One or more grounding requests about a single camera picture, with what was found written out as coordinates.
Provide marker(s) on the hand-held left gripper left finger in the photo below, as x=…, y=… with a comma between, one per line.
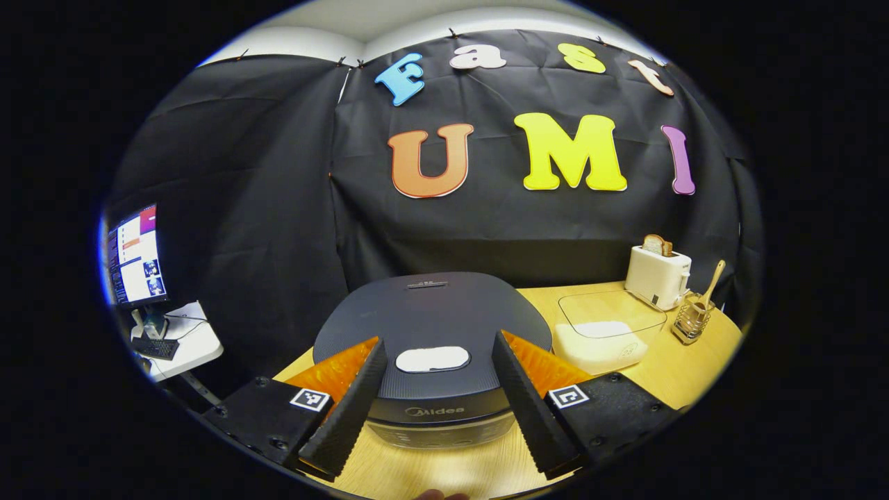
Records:
x=351, y=417

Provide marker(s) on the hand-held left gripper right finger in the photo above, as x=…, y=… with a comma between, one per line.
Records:
x=531, y=417

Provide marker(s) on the white rice cooker button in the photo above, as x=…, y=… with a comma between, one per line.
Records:
x=432, y=360

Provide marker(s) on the dark grey rice cooker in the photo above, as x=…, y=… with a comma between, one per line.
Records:
x=430, y=305

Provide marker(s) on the clear chopstick holder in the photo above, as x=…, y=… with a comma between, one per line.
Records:
x=691, y=323

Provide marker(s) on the wooden spoon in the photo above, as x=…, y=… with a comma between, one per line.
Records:
x=712, y=285

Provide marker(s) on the white side table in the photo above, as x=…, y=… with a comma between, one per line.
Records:
x=194, y=340

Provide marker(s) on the white toaster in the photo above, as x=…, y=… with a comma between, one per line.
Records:
x=653, y=278

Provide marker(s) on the black keyboard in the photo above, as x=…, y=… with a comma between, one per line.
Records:
x=156, y=348

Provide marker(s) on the bread slice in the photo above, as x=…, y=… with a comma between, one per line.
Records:
x=652, y=244
x=667, y=248

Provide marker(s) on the small teal desk device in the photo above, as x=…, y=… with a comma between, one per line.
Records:
x=155, y=325

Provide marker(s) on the black backdrop cloth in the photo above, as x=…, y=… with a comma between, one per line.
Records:
x=278, y=173

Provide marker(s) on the computer monitor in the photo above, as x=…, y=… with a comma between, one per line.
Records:
x=135, y=257

